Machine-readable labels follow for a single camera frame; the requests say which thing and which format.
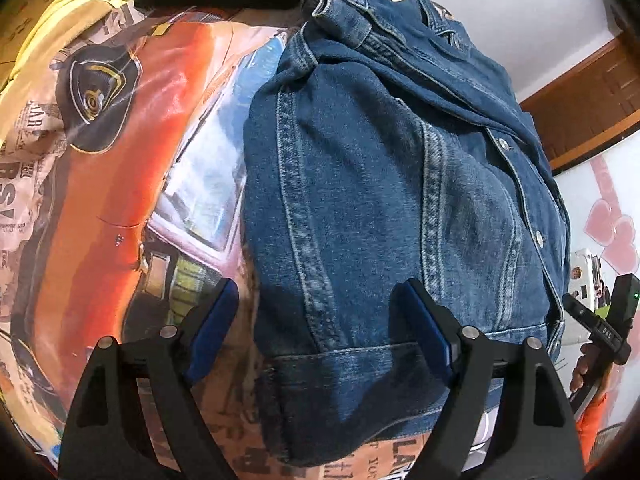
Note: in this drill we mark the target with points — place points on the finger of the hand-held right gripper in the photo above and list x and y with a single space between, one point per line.
577 310

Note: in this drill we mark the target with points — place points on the blue denim jacket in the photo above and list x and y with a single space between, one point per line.
400 185

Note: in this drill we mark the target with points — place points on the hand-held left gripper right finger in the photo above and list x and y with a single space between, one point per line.
430 330

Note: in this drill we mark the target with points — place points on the white device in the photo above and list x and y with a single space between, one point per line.
585 275

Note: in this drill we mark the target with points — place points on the person's right hand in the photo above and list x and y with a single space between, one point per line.
581 367

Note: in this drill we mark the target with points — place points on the wooden wardrobe with heart decals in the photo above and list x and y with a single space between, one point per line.
590 105

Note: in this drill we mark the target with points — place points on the printed bed blanket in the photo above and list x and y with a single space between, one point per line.
125 160

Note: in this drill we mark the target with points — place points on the yellow cloth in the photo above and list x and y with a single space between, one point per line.
65 10

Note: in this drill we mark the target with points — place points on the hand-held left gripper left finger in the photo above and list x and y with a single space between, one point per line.
212 330

